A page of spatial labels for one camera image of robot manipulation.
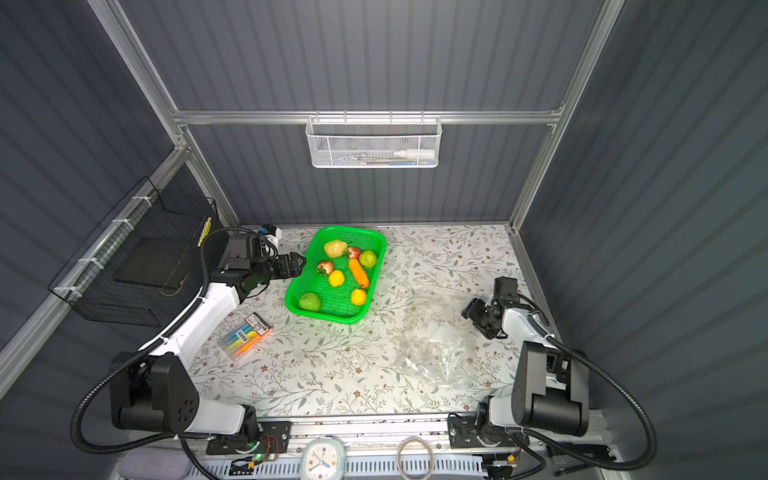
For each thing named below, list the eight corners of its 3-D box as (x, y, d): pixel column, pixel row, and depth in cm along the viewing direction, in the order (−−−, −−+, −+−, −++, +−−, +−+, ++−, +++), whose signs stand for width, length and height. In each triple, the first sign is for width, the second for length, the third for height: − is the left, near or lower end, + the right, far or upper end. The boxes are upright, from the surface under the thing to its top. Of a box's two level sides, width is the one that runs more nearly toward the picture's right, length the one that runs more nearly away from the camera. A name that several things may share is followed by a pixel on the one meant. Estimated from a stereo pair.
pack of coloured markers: (219, 345, 91) (216, 342, 90) (258, 314, 98) (256, 311, 96) (235, 364, 88) (232, 361, 86) (274, 330, 94) (272, 327, 93)
